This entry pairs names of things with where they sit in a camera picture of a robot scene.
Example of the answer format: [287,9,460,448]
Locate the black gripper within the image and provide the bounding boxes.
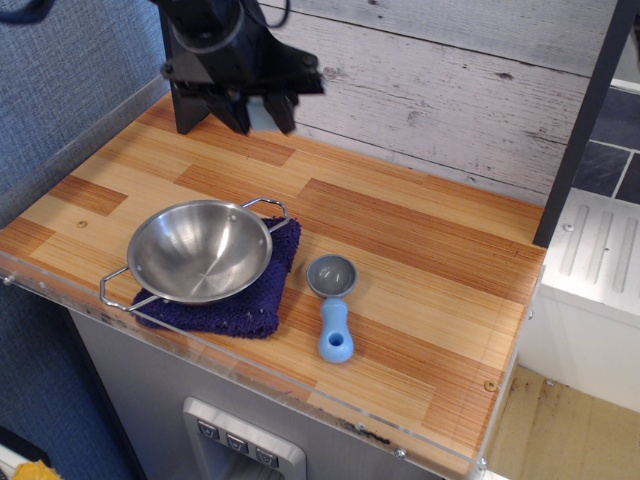
[161,21,324,134]

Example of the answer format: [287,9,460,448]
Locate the pale blue dice toy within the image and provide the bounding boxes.
[247,96,278,131]

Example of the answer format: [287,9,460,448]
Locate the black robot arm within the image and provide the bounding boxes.
[156,1,324,135]

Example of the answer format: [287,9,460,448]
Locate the grey toy fridge cabinet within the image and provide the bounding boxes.
[72,309,477,479]

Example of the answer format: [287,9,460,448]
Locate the white toy sink counter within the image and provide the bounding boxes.
[518,189,639,411]

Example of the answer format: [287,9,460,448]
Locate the blue grey ice cream scoop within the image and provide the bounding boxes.
[306,254,358,364]

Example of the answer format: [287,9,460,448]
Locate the purple knitted cloth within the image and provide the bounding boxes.
[136,219,302,339]

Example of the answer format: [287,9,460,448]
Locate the clear acrylic table edge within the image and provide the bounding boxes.
[1,239,545,479]

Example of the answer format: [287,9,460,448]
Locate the silver dispenser panel with buttons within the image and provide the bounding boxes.
[182,397,307,479]

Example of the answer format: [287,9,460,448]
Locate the yellow object at corner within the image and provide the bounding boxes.
[12,461,62,480]

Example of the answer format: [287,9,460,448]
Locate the dark left shelf post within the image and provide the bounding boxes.
[165,25,209,135]

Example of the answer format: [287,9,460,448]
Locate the dark shelf post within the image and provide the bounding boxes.
[533,0,639,248]
[165,25,209,135]

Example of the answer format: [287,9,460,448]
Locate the stainless steel bowl with handles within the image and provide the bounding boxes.
[99,197,291,312]

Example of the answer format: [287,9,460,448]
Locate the dark right shelf post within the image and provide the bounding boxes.
[533,0,639,248]

